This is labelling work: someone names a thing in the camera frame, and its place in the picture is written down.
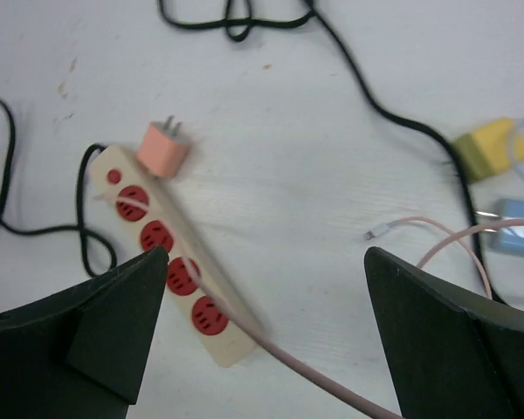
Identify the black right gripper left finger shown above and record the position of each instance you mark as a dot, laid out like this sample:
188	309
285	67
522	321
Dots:
82	352

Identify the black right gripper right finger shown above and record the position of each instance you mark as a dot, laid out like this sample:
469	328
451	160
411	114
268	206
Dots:
451	353

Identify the beige power strip red sockets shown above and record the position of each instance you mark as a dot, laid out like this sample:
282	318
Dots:
153	219

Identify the blue USB charger cube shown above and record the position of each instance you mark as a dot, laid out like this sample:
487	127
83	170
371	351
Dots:
509	240

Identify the pink USB charger cube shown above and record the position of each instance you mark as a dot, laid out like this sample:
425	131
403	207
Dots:
164	148

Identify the yellow charger plug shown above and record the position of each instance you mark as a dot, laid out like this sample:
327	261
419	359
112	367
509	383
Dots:
484	151

